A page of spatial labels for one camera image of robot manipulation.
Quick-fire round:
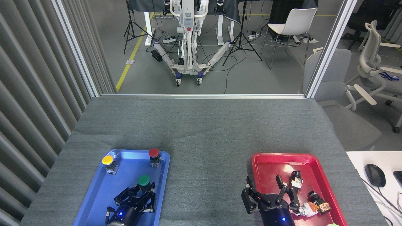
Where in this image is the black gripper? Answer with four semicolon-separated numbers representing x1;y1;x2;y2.
108;182;157;226
241;175;302;226

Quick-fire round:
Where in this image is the blue plastic tray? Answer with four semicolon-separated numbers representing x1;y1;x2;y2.
73;149;171;226

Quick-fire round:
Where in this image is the green push button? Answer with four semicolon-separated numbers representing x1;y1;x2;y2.
138;175;151;192

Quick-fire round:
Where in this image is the white and orange switch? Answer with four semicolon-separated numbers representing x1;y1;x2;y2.
294;202;331;218

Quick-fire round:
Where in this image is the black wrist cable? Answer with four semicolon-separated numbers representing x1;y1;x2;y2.
105;206;116;226

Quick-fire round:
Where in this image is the grey upholstered office chair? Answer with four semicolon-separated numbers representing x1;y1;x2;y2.
302;48;382;152

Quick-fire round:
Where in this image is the white side table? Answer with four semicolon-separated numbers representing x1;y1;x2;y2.
345;151;402;226

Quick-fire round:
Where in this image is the yellow push button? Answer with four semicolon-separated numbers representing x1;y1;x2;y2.
102;155;119;175

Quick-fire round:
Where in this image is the red plastic tray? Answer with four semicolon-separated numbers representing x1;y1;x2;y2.
251;153;348;226

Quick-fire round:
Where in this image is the black and silver selector switch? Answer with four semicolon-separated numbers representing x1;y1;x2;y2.
290;170;304;191

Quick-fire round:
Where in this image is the small black knob switch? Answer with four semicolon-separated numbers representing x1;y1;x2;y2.
307;190;321;204

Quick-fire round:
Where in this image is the white frame office chair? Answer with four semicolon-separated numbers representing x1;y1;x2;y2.
345;20;402;133

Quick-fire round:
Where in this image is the black computer mouse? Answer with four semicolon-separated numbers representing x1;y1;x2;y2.
364;164;386;188

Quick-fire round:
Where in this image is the silver frame crossbar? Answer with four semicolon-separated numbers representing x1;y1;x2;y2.
100;93;307;100

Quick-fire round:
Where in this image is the white stand on wheels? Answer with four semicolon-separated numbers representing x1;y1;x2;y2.
153;0;233;87

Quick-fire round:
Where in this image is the black tripod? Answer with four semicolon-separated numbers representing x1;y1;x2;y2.
222;0;263;67
123;0;155;54

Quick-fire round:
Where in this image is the white desk with black cloth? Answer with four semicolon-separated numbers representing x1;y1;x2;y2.
127;0;243;46

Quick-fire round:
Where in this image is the black office chair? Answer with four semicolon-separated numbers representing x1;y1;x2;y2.
341;0;402;51

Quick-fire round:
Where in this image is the white plastic chair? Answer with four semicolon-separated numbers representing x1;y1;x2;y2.
261;8;318;70

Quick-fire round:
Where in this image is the red push button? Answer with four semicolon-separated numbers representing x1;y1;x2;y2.
148;148;161;167

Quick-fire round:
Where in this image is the silver frame post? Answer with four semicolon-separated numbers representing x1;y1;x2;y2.
51;0;101;98
304;0;358;99

